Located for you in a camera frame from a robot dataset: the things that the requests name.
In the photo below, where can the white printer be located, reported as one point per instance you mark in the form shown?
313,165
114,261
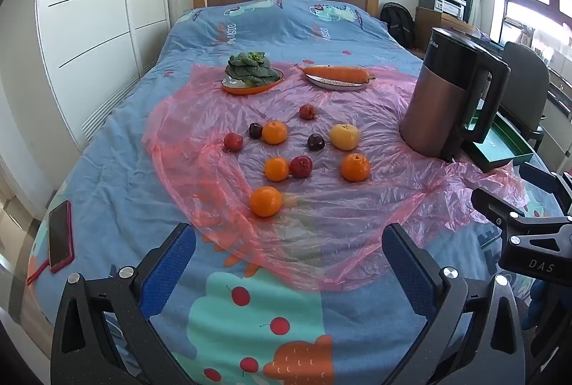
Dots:
453,5

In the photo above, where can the yellow apple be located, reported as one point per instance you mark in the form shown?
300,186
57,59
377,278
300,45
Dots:
344,136

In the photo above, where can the orange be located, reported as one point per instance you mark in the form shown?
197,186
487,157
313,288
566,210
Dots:
276,168
274,132
355,167
266,201

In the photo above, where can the glass table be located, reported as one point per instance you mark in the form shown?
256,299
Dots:
487,42

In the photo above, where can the white oval plate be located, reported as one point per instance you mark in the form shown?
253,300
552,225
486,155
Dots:
335,85

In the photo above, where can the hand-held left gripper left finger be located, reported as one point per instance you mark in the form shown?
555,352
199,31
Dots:
170,269

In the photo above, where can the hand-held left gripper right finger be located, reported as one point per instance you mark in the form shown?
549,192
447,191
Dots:
409,269

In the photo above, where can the green tray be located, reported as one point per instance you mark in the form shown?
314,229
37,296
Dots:
500,146

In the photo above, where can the black backpack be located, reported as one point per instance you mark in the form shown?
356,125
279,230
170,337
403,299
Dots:
397,25

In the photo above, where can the dark office chair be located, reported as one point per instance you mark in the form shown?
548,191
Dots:
527,85

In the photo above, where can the person's right hand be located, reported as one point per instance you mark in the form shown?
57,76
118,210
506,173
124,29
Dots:
540,304

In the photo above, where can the white wardrobe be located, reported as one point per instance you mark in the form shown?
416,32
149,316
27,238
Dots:
89,32

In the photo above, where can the phone in red case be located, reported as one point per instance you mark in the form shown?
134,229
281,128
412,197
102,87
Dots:
60,235

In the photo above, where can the white desk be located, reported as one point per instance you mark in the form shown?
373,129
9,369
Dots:
561,99

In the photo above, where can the wooden cabinet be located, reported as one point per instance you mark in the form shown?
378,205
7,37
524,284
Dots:
426,29

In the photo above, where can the copper and black kettle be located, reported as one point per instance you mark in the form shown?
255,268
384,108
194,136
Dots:
438,99

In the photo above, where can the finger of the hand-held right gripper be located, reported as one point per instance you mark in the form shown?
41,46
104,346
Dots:
494,202
543,176

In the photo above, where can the carrot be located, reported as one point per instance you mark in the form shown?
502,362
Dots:
335,73

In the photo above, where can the green bok choy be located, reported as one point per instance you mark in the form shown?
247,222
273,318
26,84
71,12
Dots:
250,67

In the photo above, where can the pink plastic sheet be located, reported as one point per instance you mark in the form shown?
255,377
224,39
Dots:
313,224

